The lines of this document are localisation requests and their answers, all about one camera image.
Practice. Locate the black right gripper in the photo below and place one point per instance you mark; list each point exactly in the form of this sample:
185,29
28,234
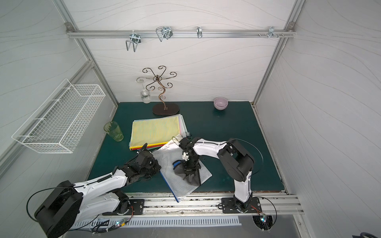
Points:
190,168

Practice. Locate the metal hook clamp left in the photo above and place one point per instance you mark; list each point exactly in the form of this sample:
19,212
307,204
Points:
133,42

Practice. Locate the hanging wine glass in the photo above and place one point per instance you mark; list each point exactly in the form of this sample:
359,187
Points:
144,93

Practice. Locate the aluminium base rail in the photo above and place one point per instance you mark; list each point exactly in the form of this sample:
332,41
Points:
205,204

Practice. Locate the stack of coloured document bags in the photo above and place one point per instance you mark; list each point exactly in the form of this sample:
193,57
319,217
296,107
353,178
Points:
183,126

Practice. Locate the metal hook clamp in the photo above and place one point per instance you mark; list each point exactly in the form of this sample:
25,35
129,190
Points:
164,32
133,42

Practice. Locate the purple bowl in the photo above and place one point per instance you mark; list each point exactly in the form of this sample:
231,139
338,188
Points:
220,103

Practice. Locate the white mesh document bag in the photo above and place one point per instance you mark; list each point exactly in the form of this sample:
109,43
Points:
166,156

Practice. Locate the bronze scroll stand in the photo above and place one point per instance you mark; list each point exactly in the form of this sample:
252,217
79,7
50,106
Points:
164,108

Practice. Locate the white wire basket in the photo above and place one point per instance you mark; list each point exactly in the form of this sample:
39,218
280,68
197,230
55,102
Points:
57,126

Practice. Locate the aluminium top rail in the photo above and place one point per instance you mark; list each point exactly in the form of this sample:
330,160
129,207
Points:
177,34

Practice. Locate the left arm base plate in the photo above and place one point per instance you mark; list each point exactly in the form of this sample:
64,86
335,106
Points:
134,206

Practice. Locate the metal hook clamp middle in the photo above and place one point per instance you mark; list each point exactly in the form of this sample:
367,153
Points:
164,32

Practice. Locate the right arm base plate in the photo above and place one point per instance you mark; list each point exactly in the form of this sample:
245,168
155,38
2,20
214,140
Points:
231,205

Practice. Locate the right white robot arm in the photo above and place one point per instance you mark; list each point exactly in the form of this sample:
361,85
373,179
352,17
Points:
236,160

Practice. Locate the grey microfibre cloth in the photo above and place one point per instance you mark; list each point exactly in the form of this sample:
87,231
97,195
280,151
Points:
194,179

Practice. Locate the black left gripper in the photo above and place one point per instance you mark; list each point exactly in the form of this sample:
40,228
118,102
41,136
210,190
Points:
150,162

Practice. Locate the metal bracket right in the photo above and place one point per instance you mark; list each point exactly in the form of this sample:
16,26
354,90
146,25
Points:
272,33

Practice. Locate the metal ring clamp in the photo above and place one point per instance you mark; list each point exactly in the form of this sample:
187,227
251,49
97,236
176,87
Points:
199,32

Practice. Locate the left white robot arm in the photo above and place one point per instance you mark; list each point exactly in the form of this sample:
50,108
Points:
70,203

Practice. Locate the green drinking glass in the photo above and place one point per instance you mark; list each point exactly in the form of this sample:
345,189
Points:
114,131

